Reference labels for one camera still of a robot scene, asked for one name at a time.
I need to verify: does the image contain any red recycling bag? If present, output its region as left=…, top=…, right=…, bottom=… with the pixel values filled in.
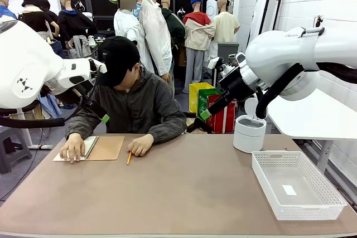
left=205, top=94, right=237, bottom=134

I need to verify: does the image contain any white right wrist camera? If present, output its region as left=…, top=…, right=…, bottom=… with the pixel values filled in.
left=208, top=56, right=233, bottom=77

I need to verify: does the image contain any grey cabinet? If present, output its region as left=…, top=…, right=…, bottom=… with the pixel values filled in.
left=216, top=42, right=240, bottom=61

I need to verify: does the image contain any tall mannequin in white shirt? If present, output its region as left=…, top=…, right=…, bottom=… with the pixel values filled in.
left=138, top=0, right=173, bottom=81

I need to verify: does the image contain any mannequin in red beige jacket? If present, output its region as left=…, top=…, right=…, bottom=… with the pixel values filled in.
left=182, top=0, right=216, bottom=94

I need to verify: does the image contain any white oval torso form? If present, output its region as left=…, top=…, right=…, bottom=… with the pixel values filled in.
left=206, top=0, right=219, bottom=21

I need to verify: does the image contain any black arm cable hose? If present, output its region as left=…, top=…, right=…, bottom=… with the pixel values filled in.
left=0, top=89, right=84, bottom=129
left=255, top=62, right=357, bottom=119

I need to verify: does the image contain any blue cloth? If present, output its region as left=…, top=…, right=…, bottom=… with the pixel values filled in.
left=38, top=94, right=62, bottom=119

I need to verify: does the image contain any background person in black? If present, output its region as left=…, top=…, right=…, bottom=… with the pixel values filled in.
left=37, top=0, right=60, bottom=37

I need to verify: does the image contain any mannequin in blue shirt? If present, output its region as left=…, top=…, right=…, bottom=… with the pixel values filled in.
left=0, top=0, right=17, bottom=20

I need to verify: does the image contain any spiral notebook with brown cover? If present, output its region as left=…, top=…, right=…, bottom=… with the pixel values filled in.
left=52, top=135, right=126, bottom=162

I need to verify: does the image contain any white lidded trash can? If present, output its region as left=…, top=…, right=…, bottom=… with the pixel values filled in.
left=233, top=97, right=267, bottom=154

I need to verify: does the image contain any mannequin in black top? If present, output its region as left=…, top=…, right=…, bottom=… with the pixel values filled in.
left=17, top=0, right=54, bottom=41

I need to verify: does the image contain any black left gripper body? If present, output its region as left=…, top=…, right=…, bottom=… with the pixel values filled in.
left=73, top=81, right=97, bottom=106

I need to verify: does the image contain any white desk leg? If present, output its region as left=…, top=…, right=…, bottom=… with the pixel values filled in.
left=16, top=108, right=54, bottom=150

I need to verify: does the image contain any grey plastic stool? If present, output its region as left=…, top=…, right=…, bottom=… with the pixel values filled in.
left=0, top=126, right=33, bottom=174

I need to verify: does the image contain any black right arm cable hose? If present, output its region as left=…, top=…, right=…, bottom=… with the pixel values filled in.
left=255, top=62, right=357, bottom=119

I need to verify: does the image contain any white label in basket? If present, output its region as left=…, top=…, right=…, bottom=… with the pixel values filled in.
left=281, top=184, right=297, bottom=196

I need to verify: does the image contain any mannequin in black sweater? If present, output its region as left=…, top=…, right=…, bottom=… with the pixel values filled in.
left=57, top=0, right=97, bottom=59

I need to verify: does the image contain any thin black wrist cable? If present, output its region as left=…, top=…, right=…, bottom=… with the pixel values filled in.
left=88, top=65, right=102, bottom=105

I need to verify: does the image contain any mannequin in cream shirt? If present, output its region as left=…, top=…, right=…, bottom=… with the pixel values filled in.
left=213, top=0, right=240, bottom=60

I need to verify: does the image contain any mannequin in dark green jacket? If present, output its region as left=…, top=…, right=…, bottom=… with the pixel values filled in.
left=161, top=0, right=186, bottom=55

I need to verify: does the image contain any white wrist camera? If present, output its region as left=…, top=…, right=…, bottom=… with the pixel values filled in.
left=88, top=57, right=108, bottom=74
left=208, top=56, right=233, bottom=77

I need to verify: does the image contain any mannequin in white blouse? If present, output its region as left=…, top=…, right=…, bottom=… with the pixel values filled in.
left=107, top=0, right=146, bottom=52

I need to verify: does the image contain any green recycling bag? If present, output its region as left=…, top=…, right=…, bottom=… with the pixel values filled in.
left=197, top=88, right=224, bottom=119

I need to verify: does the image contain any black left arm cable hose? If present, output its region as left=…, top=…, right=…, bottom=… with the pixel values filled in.
left=0, top=89, right=84, bottom=129

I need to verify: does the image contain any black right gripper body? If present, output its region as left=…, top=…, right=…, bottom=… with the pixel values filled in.
left=219, top=67, right=257, bottom=101

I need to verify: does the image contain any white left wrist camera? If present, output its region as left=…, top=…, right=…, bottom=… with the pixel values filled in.
left=88, top=57, right=108, bottom=74

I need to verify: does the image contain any black baseball cap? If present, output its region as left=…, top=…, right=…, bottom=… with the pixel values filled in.
left=96, top=36, right=141, bottom=88

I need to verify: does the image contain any white perforated plastic basket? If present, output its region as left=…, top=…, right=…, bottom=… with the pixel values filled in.
left=251, top=150, right=348, bottom=221

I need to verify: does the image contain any person's left hand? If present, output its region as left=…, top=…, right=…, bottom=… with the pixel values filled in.
left=127, top=133, right=155, bottom=157

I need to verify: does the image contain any person's grey jacket torso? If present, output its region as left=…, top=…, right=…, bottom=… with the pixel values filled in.
left=65, top=66, right=187, bottom=144

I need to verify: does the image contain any yellow recycling bag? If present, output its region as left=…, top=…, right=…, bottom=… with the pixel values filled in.
left=189, top=82, right=215, bottom=114

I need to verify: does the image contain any person's right forearm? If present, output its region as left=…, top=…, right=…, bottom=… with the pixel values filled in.
left=65, top=114, right=97, bottom=140

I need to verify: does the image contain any person's right hand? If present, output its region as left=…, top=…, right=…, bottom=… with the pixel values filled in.
left=59, top=133, right=86, bottom=163

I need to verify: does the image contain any person's left forearm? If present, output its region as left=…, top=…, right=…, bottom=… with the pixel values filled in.
left=146, top=116, right=187, bottom=144

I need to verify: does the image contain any large white table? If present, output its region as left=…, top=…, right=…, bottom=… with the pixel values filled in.
left=263, top=70, right=357, bottom=174

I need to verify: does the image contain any black stand base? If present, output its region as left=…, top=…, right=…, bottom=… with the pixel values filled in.
left=182, top=111, right=213, bottom=134

